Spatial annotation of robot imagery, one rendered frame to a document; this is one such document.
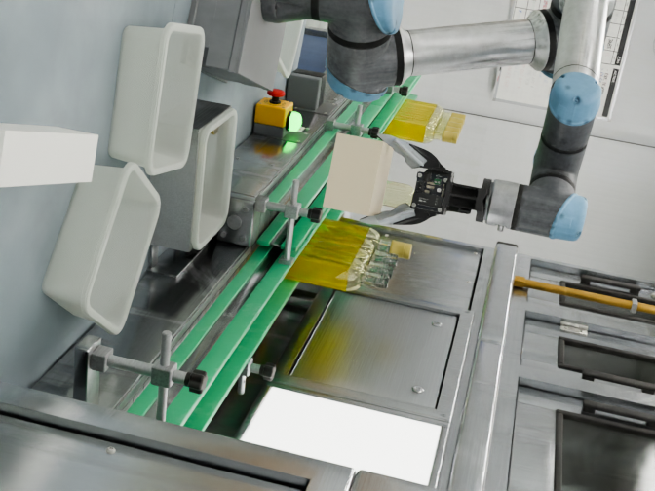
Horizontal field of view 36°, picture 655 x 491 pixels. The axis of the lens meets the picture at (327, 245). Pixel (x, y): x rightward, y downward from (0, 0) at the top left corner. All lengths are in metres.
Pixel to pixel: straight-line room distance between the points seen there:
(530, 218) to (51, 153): 0.76
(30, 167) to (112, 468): 0.36
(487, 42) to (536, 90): 5.94
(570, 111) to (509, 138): 6.38
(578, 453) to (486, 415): 0.18
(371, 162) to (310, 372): 0.48
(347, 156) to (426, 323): 0.63
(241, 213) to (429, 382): 0.48
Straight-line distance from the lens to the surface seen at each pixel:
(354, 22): 1.76
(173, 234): 1.71
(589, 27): 1.74
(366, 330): 2.05
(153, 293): 1.69
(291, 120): 2.24
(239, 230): 1.88
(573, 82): 1.58
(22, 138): 1.14
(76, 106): 1.39
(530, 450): 1.86
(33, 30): 1.25
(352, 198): 1.58
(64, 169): 1.24
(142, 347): 1.53
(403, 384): 1.88
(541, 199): 1.59
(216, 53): 1.72
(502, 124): 7.91
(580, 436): 1.95
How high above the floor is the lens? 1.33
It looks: 9 degrees down
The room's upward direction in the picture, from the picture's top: 102 degrees clockwise
